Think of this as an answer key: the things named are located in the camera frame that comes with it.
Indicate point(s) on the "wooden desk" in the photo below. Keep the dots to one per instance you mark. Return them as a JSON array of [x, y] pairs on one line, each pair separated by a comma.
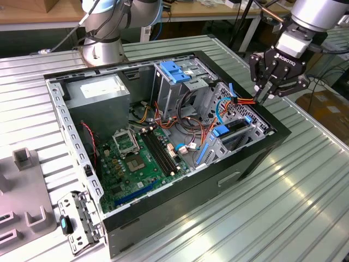
[[207, 11]]

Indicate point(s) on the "grey parts rack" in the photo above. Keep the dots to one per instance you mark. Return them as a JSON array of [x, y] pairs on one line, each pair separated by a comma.
[[24, 191]]

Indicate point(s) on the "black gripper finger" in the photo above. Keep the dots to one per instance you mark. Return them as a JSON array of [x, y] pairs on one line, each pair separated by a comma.
[[297, 87], [259, 68]]

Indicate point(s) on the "blue expansion slot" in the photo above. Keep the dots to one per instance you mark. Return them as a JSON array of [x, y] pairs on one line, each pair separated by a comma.
[[136, 192]]

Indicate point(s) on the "black PC case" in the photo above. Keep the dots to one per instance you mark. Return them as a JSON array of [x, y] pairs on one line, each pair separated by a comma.
[[191, 196]]

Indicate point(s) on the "metal optical drive cage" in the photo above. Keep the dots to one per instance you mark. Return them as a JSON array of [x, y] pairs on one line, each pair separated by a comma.
[[169, 92]]

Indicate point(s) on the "white box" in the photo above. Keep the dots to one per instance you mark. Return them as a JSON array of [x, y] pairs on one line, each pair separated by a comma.
[[231, 3]]

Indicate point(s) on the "CPU socket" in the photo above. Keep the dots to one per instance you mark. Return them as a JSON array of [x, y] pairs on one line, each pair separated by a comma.
[[136, 163]]

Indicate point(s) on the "black latch with blue tab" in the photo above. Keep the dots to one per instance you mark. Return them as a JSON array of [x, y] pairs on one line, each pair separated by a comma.
[[64, 224]]

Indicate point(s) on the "grey power supply unit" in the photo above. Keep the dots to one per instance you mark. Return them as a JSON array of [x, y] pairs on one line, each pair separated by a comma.
[[101, 109]]

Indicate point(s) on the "metal disk bay cage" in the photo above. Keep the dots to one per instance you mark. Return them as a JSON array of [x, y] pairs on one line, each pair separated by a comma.
[[245, 112]]

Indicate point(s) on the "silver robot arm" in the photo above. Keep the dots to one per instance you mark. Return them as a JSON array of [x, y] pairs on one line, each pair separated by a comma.
[[103, 24]]

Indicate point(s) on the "hard disk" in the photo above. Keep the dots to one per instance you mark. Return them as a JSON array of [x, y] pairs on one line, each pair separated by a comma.
[[219, 131]]

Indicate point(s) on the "black case fan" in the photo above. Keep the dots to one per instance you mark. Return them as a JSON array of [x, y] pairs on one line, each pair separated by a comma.
[[85, 144]]

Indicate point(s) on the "green motherboard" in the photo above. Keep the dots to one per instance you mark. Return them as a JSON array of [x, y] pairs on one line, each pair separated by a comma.
[[128, 187]]

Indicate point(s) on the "blue plastic drive bracket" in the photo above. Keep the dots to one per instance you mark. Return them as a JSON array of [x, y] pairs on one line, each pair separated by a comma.
[[171, 71]]

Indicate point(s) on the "cardboard box with labels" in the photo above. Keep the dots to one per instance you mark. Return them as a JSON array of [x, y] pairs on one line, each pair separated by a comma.
[[327, 114]]

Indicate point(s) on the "metal slot retention bracket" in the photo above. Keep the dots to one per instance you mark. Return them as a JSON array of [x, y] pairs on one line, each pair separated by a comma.
[[68, 202]]

